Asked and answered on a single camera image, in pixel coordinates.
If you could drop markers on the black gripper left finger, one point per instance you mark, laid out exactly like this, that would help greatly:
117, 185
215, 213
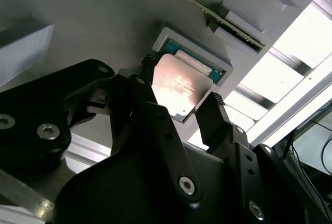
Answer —
77, 86

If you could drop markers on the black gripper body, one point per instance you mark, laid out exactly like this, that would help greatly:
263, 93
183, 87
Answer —
116, 195

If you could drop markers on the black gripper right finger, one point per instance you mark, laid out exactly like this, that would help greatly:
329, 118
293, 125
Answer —
215, 123

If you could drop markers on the silver CPU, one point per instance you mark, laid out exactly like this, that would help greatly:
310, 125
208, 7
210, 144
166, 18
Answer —
181, 86

